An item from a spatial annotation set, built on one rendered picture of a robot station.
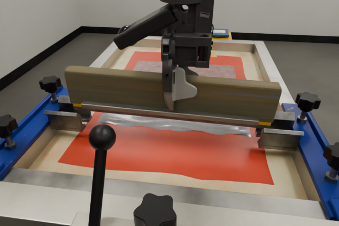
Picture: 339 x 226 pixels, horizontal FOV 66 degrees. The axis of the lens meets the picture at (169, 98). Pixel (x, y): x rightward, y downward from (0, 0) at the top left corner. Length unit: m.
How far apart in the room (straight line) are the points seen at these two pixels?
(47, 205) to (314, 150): 0.44
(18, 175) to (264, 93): 0.45
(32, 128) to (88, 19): 4.13
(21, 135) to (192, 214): 0.38
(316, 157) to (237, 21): 3.82
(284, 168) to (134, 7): 3.97
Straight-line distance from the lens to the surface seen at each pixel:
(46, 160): 0.58
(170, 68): 0.43
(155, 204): 0.25
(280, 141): 0.55
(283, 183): 0.53
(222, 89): 0.48
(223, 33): 1.23
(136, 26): 0.44
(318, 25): 4.55
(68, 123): 0.59
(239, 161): 0.55
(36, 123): 0.61
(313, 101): 0.58
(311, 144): 0.56
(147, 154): 0.54
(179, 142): 0.57
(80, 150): 0.58
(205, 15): 0.43
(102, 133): 0.27
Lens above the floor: 1.33
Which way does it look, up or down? 31 degrees down
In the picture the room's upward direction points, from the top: straight up
